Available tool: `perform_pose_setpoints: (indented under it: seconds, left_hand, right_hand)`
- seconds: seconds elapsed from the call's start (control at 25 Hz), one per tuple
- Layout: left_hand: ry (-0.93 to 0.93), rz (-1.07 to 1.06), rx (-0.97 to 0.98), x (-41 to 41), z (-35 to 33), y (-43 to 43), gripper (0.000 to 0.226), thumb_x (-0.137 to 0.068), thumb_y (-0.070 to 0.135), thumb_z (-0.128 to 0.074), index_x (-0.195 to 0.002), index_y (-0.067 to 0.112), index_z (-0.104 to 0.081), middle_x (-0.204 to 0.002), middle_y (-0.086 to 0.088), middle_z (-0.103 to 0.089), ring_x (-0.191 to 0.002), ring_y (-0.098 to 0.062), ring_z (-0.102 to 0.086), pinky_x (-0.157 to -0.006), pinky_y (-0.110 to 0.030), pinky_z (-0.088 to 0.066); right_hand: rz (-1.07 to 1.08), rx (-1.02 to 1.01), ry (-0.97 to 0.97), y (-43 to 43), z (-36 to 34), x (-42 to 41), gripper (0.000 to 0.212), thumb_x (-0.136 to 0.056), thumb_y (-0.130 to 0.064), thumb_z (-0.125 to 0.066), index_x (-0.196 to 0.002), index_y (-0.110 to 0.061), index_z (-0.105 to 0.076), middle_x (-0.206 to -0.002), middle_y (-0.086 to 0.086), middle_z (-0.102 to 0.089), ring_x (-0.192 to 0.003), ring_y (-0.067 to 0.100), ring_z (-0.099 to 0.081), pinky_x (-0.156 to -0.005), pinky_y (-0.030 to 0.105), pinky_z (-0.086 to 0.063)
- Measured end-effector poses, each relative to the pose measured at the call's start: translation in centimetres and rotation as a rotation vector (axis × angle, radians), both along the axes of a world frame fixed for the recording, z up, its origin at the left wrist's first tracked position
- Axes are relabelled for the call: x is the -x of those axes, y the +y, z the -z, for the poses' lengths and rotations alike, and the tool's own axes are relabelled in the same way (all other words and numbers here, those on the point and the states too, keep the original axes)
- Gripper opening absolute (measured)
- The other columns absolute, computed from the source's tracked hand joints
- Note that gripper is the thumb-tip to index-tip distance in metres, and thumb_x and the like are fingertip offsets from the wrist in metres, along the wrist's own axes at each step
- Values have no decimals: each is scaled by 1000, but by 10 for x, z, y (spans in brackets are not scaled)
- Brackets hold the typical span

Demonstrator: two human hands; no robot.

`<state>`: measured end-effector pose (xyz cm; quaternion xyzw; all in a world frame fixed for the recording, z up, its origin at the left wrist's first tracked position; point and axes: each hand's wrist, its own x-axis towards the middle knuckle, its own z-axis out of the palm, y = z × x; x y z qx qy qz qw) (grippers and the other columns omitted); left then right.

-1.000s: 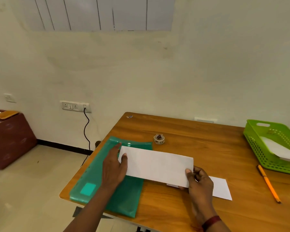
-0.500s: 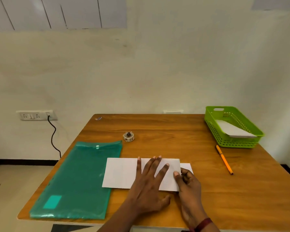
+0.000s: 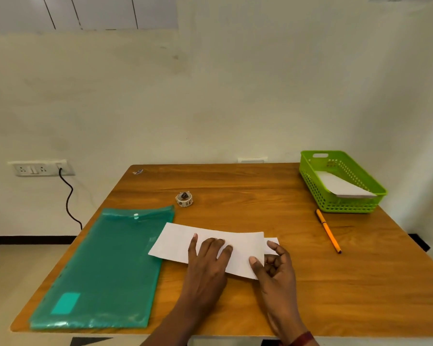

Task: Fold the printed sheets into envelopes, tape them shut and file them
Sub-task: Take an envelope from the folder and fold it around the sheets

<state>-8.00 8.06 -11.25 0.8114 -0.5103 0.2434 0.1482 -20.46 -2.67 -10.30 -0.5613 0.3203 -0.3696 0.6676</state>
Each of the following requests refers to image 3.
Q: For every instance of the printed white paper sheet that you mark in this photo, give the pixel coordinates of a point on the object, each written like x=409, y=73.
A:
x=268, y=248

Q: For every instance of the orange pen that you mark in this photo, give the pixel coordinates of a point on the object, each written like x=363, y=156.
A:
x=328, y=231

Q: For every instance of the small clear tape roll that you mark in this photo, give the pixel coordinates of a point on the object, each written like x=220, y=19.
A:
x=184, y=199

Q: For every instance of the dark red wrist band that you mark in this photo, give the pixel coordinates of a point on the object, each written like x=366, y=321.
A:
x=301, y=339

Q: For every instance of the green translucent plastic folder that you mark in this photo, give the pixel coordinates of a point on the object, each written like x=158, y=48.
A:
x=112, y=263

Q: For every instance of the person's right hand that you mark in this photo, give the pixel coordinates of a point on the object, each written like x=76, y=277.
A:
x=281, y=295

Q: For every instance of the person's left hand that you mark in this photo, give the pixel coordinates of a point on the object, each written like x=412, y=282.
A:
x=205, y=277

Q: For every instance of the green plastic basket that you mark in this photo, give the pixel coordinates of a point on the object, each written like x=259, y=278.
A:
x=346, y=205

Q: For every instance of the white wall socket panel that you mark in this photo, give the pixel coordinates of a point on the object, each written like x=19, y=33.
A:
x=32, y=169

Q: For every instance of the white blank wall plate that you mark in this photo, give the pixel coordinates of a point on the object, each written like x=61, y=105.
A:
x=252, y=160

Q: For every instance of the dark grey table foot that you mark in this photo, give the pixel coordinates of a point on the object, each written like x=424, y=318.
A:
x=86, y=342

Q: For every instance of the black skirting board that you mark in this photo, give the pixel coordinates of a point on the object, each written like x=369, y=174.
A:
x=21, y=240

